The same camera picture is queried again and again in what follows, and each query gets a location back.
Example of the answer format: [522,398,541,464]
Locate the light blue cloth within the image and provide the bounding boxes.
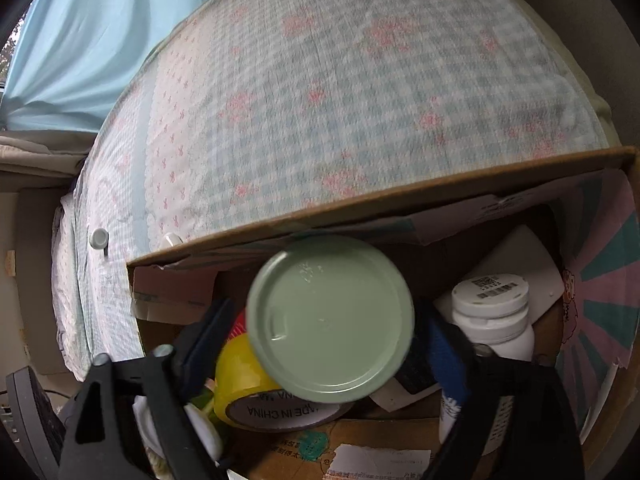
[1,0,206,133]

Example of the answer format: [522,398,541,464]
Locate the white lid jar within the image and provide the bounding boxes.
[131,393,224,466]

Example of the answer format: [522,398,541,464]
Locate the white remote control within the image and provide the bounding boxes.
[369,224,566,413]

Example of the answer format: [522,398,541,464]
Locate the cardboard box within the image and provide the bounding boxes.
[128,148,637,479]

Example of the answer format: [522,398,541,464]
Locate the white pill bottle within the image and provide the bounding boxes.
[439,274,535,456]

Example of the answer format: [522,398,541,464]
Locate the yellow tape roll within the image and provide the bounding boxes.
[213,333,352,432]

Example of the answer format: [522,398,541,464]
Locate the white earbuds case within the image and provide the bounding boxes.
[160,232,183,249]

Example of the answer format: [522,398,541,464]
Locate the red cigarette box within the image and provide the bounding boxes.
[227,309,246,341]

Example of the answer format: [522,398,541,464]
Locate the green lid jar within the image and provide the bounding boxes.
[246,235,414,403]

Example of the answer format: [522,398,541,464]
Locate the small white cap bottle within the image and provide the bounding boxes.
[89,228,110,256]

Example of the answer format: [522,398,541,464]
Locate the checkered bed sheet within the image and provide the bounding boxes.
[52,0,620,379]

